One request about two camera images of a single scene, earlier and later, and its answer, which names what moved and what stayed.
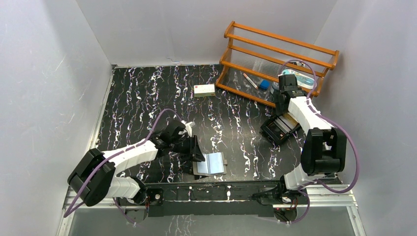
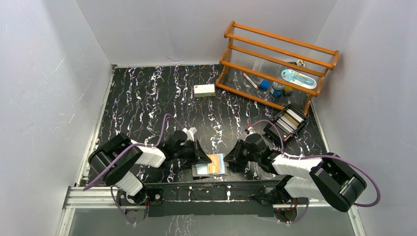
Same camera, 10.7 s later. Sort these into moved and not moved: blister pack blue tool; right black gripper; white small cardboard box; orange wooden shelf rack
Moved: right black gripper
Not moved: blister pack blue tool; orange wooden shelf rack; white small cardboard box
